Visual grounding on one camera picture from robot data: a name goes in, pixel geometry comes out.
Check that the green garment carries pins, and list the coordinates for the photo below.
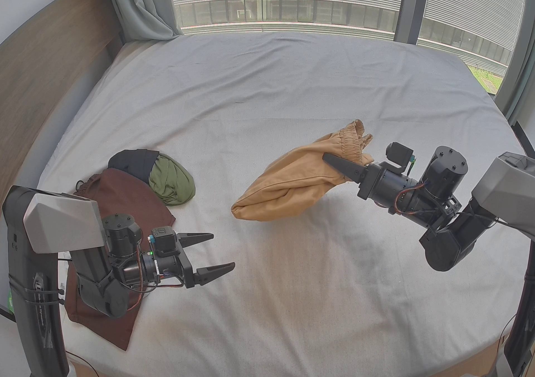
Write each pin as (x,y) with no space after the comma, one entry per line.
(171,183)

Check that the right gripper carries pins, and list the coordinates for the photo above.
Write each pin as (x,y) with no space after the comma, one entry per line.
(393,189)

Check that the brown garment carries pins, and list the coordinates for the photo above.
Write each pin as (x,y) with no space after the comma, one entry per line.
(125,199)

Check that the tan shorts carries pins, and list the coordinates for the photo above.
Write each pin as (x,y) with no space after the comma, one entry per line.
(284,183)

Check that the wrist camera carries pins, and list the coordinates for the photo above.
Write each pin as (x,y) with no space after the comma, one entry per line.
(397,153)
(163,241)

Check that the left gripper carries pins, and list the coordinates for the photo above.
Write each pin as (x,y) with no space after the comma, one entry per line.
(184,266)

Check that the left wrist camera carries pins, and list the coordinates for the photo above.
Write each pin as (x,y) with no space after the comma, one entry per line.
(163,241)

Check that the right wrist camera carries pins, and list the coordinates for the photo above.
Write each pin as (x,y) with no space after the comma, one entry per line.
(397,153)

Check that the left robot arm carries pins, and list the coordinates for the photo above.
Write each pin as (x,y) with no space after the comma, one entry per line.
(58,220)

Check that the black garment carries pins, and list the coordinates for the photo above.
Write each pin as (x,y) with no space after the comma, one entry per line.
(129,162)

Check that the bed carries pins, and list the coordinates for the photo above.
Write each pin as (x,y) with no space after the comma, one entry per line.
(292,74)

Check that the small green object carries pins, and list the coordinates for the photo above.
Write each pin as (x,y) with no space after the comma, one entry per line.
(9,301)

